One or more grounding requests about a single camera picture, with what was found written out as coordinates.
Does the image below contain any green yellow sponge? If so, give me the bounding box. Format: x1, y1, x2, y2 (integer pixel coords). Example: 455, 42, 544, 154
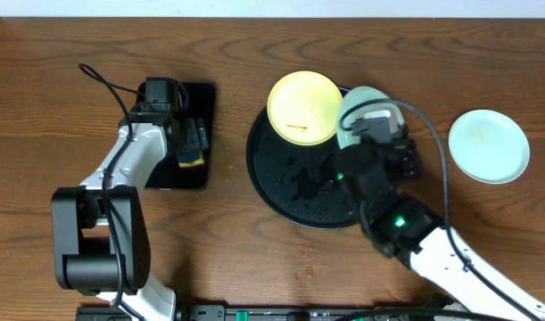
178, 151, 205, 169

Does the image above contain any light blue plate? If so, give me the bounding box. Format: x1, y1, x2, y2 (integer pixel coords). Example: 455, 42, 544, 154
448, 110, 531, 185
336, 86, 406, 149

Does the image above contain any light blue plate front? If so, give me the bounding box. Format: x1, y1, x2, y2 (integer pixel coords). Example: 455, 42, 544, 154
448, 110, 531, 185

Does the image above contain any yellow plate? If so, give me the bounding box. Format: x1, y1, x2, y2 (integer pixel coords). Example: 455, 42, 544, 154
267, 70, 343, 146

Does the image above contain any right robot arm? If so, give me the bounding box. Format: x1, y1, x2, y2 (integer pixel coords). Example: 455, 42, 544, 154
334, 139, 545, 320

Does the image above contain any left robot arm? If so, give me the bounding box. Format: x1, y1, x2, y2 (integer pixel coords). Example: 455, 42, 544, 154
51, 113, 212, 320

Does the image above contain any black rectangular tray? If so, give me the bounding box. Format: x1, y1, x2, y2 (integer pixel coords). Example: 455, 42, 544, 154
145, 82, 216, 190

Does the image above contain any black round tray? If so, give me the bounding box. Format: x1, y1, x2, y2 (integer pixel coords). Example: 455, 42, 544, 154
246, 110, 358, 229

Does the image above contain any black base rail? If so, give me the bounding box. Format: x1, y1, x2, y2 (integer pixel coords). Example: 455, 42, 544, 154
75, 303, 469, 321

